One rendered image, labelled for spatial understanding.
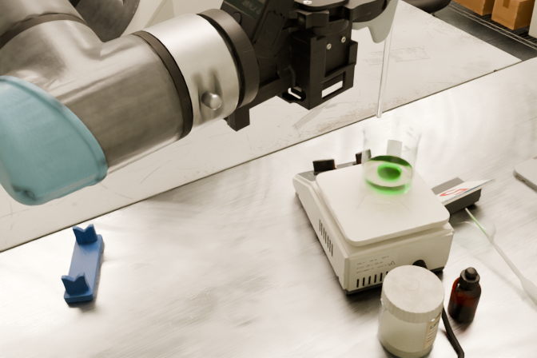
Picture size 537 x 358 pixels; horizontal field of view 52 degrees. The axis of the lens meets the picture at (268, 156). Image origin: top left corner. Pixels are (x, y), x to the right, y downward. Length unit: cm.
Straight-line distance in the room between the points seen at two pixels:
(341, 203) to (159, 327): 25
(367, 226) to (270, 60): 26
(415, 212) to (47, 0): 43
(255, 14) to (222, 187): 44
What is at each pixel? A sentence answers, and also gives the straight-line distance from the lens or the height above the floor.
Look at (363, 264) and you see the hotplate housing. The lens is 61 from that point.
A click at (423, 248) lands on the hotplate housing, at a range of 64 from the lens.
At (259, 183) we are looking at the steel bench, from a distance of 79.
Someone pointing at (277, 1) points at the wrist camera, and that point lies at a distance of 38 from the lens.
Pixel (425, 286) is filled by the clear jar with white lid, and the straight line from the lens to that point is 57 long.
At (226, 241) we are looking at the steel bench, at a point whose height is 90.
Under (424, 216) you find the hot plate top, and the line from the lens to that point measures 62.
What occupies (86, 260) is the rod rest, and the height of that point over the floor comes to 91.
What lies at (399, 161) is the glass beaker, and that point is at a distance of 59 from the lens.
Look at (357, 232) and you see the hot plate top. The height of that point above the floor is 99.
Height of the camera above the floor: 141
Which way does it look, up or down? 38 degrees down
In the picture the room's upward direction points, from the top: 4 degrees counter-clockwise
